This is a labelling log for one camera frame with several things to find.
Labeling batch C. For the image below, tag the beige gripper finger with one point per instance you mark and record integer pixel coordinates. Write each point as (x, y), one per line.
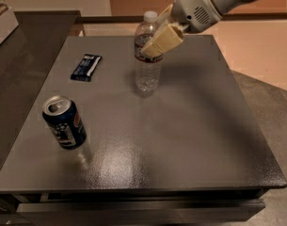
(166, 37)
(165, 16)

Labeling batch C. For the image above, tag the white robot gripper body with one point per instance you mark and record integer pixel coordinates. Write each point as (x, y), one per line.
(195, 10)

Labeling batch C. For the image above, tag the clear plastic water bottle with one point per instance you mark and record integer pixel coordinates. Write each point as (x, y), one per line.
(147, 69)

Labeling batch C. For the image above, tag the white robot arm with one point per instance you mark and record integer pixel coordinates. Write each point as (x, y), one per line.
(223, 6)

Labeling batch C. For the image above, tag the blue rxbar blueberry bar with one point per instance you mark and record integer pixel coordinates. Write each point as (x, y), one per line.
(86, 68)

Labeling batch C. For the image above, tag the blue pepsi soda can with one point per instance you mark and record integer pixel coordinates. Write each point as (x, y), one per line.
(62, 117)

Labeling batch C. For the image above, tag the dark grey side cabinet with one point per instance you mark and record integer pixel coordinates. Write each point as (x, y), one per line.
(26, 57)

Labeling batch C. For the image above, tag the grey drawer front under table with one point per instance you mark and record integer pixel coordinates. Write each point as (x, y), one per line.
(147, 212)

